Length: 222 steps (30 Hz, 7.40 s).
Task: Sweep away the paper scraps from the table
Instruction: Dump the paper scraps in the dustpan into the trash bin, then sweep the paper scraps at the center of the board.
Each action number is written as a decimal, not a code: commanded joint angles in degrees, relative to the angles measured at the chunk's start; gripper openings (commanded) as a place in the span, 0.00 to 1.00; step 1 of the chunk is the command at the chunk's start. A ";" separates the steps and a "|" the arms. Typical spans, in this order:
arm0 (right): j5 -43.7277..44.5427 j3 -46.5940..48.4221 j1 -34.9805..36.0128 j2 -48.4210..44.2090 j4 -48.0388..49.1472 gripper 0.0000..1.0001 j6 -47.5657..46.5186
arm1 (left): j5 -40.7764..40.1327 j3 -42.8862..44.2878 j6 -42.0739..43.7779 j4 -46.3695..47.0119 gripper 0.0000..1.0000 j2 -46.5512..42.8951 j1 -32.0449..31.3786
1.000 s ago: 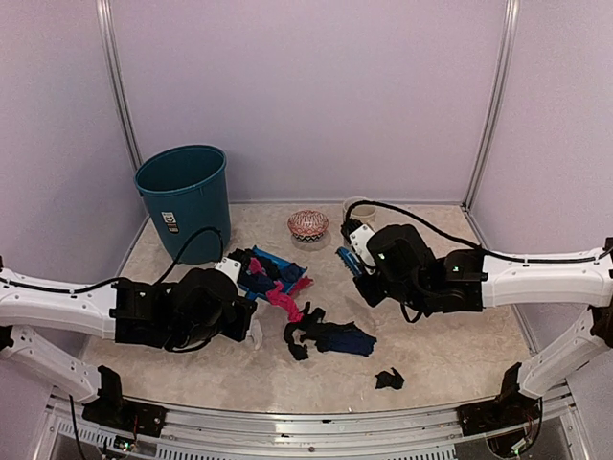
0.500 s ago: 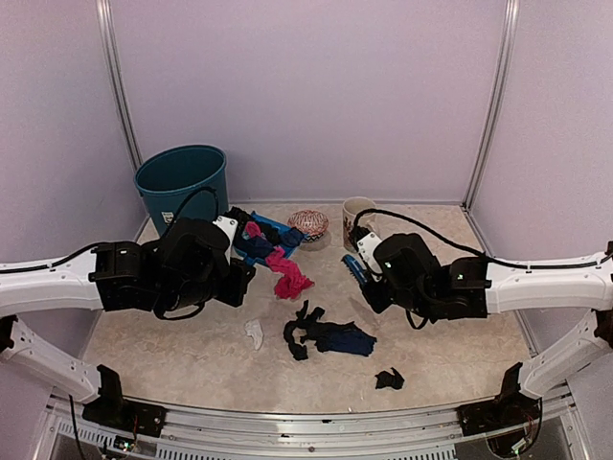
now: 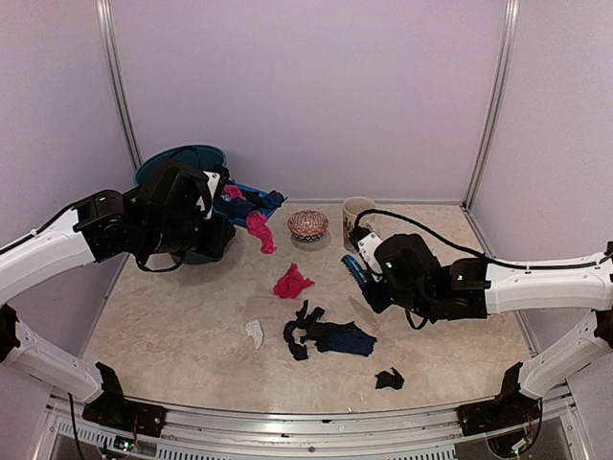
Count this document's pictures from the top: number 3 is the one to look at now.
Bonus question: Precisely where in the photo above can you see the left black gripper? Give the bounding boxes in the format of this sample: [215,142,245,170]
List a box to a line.
[141,211,234,258]

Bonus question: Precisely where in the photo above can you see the blue hand brush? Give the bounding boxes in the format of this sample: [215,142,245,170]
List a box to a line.
[341,254,368,286]

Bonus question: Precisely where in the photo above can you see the blue plastic dustpan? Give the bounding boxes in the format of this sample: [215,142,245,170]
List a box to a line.
[213,181,286,228]

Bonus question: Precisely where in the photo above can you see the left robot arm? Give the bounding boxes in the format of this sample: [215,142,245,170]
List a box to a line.
[1,160,236,426]

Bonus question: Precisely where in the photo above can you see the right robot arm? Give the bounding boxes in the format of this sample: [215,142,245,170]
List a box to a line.
[350,209,612,426]

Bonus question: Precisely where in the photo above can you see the pile of coloured paper scraps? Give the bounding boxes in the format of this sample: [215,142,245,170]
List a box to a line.
[213,179,378,363]

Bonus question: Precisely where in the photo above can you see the teal plastic waste bin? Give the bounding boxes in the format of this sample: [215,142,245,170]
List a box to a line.
[133,145,229,265]

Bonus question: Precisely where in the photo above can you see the isolated black paper scrap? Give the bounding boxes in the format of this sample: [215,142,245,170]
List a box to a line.
[375,367,405,390]

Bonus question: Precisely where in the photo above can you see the cream ceramic mug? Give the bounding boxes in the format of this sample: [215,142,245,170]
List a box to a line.
[342,196,376,253]

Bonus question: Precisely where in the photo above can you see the patterned red ceramic bowl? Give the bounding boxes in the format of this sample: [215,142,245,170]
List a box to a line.
[286,210,329,242]

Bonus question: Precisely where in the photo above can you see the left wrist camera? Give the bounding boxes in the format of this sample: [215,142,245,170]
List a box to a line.
[196,164,230,219]

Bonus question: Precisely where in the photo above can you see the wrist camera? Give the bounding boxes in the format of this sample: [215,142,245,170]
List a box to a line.
[350,226,382,277]
[196,164,230,219]

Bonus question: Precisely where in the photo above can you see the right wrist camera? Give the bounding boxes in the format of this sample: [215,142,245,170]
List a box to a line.
[350,226,382,277]

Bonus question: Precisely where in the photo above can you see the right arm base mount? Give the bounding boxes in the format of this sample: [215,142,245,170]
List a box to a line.
[456,362,541,436]

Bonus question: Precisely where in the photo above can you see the front aluminium rail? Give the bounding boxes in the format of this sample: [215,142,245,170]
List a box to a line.
[29,386,594,459]

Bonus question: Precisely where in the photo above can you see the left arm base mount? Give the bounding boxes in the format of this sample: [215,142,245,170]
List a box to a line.
[81,362,167,438]

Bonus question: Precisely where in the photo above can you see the left aluminium frame post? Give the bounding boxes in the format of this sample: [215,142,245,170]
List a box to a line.
[95,0,143,172]

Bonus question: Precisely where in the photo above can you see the aluminium frame post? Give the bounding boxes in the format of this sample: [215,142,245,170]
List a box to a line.
[462,0,520,213]
[95,0,143,172]

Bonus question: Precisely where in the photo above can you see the right aluminium frame post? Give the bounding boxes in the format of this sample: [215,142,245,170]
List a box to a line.
[462,0,520,213]

